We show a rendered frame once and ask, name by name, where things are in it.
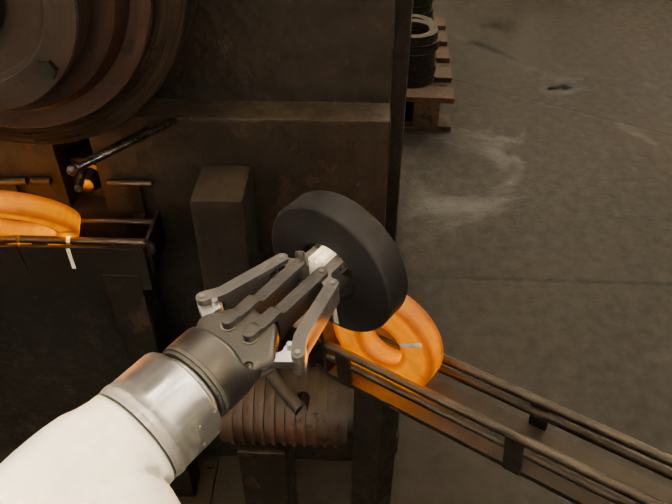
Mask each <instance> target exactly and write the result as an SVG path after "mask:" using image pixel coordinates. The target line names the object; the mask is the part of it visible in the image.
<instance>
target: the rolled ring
mask: <svg viewBox="0 0 672 504"><path fill-rule="evenodd" d="M2 218H5V219H2ZM8 219H14V220H21V221H14V220H8ZM24 221H27V222H24ZM80 224H81V217H80V214H79V213H78V212H77V211H76V210H75V209H73V208H71V207H69V206H67V205H65V204H63V203H61V202H58V201H55V200H52V199H49V198H45V197H41V196H37V195H33V194H27V193H22V192H15V191H6V190H0V236H8V235H19V236H20V235H34V236H72V237H79V233H80Z"/></svg>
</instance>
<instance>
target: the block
mask: <svg viewBox="0 0 672 504"><path fill-rule="evenodd" d="M190 207H191V213H192V218H193V224H194V230H195V236H196V242H197V248H198V253H199V259H200V265H201V271H202V277H203V283H204V288H205V291H206V290H209V289H213V288H217V287H220V286H221V285H223V284H225V283H227V282H229V281H230V280H232V279H234V278H236V277H238V276H239V275H241V274H243V273H245V272H247V271H248V270H250V269H252V268H254V267H256V266H257V265H259V264H261V257H260V246H259V236H258V225H257V215H256V204H255V193H254V183H253V173H252V171H251V169H250V167H248V166H240V165H206V166H203V167H202V168H201V171H200V174H199V177H198V180H197V182H196V185H195V188H194V191H193V194H192V197H191V200H190Z"/></svg>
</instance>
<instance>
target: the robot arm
mask: <svg viewBox="0 0 672 504"><path fill-rule="evenodd" d="M275 269H277V270H276V271H275ZM347 269H348V267H347V265H346V264H345V262H344V261H343V260H342V259H341V258H340V257H339V256H338V255H337V254H336V253H335V252H333V251H332V250H331V249H329V248H327V247H325V246H323V245H320V244H315V245H314V246H313V247H312V248H311V249H310V250H309V251H308V252H306V253H305V252H304V251H296V252H295V259H294V258H288V255H287V254H285V253H279V254H277V255H275V256H274V257H272V258H270V259H268V260H266V261H265V262H263V263H261V264H259V265H257V266H256V267H254V268H252V269H250V270H248V271H247V272H245V273H243V274H241V275H239V276H238V277H236V278H234V279H232V280H230V281H229V282H227V283H225V284H223V285H221V286H220V287H217V288H213V289H209V290H206V291H202V292H199V293H198V294H197V295H196V301H197V305H198V309H199V313H200V316H201V317H202V318H200V320H199V321H198V323H197V326H196V327H191V328H189V329H188V330H186V331H185V332H184V333H183V334H182V335H181V336H179V337H178V338H177V339H176V340H175V341H174V342H172V343H171V344H170V345H169V346H168V347H167V348H165V349H164V350H163V351H162V354H161V353H156V352H151V353H147V354H145V355H144V356H143V357H142V358H140V359H139V360H138V361H137V362H136V363H135V364H133V365H132V366H131V367H130V368H129V369H127V370H126V371H125V372H124V373H123V374H121V375H120V376H119V377H118V378H117V379H116V380H114V381H113V382H112V383H111V384H109V385H107V386H105V387H104V388H103V389H102V390H101V391H100V393H99V394H98V395H96V396H95V397H94V398H92V399H91V400H90V401H88V402H87V403H85V404H83V405H82V406H80V407H78V408H76V409H74V410H72V411H70V412H67V413H65V414H63V415H61V416H59V417H57V418H56V419H55V420H53V421H52V422H50V423H49V424H47V425H46V426H44V427H43V428H42V429H40V430H39V431H38V432H36V433H35V434H34V435H33V436H31V437H30V438H29V439H28V440H26V441H25V442H24V443H23V444H22V445H20V446H19V447H18V448H17V449H16V450H15V451H13V452H12V453H11V454H10V455H9V456H8V457H7V458H6V459H5V460H4V461H3V462H2V463H0V504H181V503H180V501H179V500H178V498H177V496H176V495H175V493H174V491H173V490H172V488H171V487H170V484H171V482H172V481H173V480H174V479H175V478H176V477H177V476H179V475H181V474H182V473H183V472H184V470H185V469H186V467H187V466H188V465H189V464H190V463H191V462H192V461H193V460H194V459H195V458H196V457H197V456H198V455H199V454H200V453H201V452H202V451H203V450H204V449H205V448H206V447H207V446H208V445H209V443H210V442H211V441H212V440H213V439H214V438H215V437H216V436H217V435H218V434H219V433H220V431H221V429H222V421H221V418H222V417H224V416H225V415H226V414H227V413H228V412H229V411H230V410H231V409H232V408H233V407H234V406H235V405H236V404H237V403H238V402H239V401H240V400H241V399H242V398H243V397H244V396H245V395H246V394H247V393H248V392H249V391H250V389H251V388H252V386H253V385H254V383H255V382H256V381H257V380H258V379H260V378H262V377H264V376H267V375H269V374H271V373H272V372H273V371H274V370H275V368H286V369H293V373H294V374H295V375H298V376H300V375H303V374H305V373H306V371H307V363H308V355H309V353H310V352H311V350H312V348H313V346H314V345H315V343H316V341H317V340H318V338H319V336H320V334H321V333H322V331H323V329H324V328H325V326H326V324H327V322H328V321H329V319H330V317H331V315H332V314H333V312H334V310H335V309H336V307H337V305H338V303H339V301H340V296H339V281H338V280H337V278H338V277H339V276H340V275H341V274H342V273H343V272H344V271H345V270H347ZM309 274H310V275H309ZM308 275H309V276H308ZM307 311H308V312H307ZM306 312H307V313H306ZM305 313H306V315H305V317H304V318H303V320H302V322H301V323H300V325H299V326H298V328H297V330H296V332H295V333H294V336H293V340H292V341H287V343H286V345H285V346H284V348H283V350H282V351H280V352H278V345H279V342H280V341H281V340H282V339H283V338H284V336H285V334H286V331H287V330H288V329H289V328H290V327H291V326H292V325H293V324H294V323H295V322H296V321H297V320H298V319H300V318H301V317H302V316H303V315H304V314H305Z"/></svg>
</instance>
